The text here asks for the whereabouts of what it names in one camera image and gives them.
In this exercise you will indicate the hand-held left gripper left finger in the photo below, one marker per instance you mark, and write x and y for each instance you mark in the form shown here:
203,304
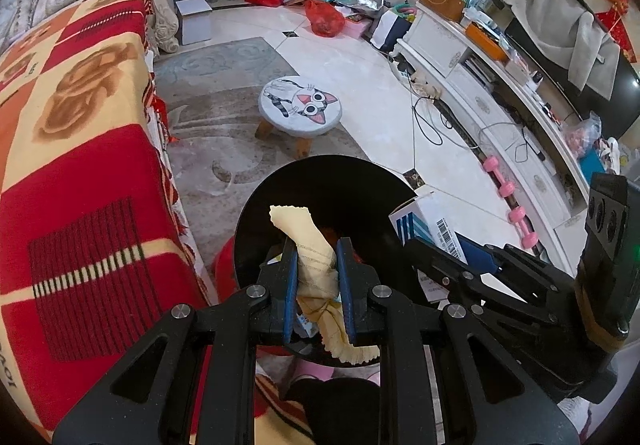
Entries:
289,295

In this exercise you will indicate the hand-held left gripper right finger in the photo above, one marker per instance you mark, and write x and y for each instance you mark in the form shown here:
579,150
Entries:
346,290

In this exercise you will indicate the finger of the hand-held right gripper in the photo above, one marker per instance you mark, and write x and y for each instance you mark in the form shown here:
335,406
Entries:
500,315
520,275

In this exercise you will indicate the yellow cloth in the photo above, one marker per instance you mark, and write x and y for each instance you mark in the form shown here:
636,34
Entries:
310,250

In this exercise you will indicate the white blue striped box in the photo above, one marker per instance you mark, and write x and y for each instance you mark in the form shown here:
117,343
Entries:
425,220

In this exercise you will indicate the black trash bin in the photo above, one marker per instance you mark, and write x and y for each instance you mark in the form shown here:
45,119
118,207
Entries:
325,185

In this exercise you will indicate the pink dumbbell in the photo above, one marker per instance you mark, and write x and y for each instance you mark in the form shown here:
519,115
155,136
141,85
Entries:
500,175
522,225

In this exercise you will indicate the pink slipper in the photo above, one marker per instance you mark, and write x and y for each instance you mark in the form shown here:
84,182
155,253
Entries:
310,370

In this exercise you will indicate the person's leg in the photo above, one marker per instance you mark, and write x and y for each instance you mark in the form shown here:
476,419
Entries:
330,410

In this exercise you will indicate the clear bag of pink items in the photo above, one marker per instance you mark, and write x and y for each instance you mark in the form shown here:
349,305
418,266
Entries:
585,135

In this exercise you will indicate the cat print stool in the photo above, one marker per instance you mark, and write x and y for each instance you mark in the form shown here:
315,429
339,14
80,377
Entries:
300,100

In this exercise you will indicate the black television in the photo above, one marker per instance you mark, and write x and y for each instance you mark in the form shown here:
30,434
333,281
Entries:
545,60

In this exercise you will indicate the white power strip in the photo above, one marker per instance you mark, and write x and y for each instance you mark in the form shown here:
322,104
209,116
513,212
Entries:
406,70

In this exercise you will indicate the grey rug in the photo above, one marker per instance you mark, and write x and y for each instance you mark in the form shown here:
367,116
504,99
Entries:
220,70

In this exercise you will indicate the white tv cabinet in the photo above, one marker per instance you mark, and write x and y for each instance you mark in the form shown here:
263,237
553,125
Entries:
450,50

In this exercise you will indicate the orange box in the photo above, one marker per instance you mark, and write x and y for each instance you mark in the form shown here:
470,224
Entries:
485,40

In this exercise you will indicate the red paper decoration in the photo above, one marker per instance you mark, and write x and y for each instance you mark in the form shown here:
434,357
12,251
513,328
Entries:
617,25

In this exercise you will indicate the printed red yellow blanket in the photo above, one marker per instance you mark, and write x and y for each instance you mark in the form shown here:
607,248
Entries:
75,150

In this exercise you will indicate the pink flat box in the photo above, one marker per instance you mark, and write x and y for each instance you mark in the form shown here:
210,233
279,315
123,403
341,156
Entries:
357,29

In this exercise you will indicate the navy white bag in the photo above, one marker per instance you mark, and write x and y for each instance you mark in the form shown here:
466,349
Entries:
392,30

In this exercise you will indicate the grey cloth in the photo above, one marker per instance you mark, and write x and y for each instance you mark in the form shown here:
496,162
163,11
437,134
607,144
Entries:
560,10

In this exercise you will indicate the red plastic shopping bag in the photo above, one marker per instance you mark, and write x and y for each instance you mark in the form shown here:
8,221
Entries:
325,20

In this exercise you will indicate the grey storage box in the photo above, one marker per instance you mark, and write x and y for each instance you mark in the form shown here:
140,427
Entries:
195,20

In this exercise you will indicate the carved white sofa armrest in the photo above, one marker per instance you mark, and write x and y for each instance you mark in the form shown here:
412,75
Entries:
167,15

